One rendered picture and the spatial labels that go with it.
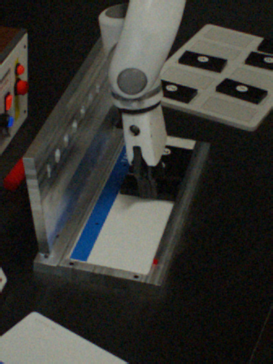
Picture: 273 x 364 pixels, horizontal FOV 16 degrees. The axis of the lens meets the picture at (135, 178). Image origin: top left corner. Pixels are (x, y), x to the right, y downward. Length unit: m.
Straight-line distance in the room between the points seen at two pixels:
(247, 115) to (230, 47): 0.31
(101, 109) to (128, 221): 0.26
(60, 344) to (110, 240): 0.35
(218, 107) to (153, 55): 0.56
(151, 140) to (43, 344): 0.47
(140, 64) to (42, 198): 0.25
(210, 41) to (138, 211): 0.72
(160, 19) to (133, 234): 0.37
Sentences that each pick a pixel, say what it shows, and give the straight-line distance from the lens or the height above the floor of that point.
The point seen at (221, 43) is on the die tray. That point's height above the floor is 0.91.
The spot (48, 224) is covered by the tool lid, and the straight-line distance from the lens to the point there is 1.56.
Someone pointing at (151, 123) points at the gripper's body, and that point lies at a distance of 1.65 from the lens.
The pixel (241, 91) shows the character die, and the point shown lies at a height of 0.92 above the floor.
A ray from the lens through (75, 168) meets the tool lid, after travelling 1.68.
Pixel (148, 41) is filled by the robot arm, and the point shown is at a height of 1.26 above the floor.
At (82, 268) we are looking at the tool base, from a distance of 1.58.
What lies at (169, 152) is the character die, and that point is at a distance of 1.85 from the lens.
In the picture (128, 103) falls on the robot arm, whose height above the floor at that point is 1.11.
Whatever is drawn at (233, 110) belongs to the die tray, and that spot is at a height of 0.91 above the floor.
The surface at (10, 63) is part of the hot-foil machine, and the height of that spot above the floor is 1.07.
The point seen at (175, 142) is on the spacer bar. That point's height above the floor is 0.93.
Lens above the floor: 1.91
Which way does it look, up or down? 34 degrees down
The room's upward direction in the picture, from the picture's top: 4 degrees clockwise
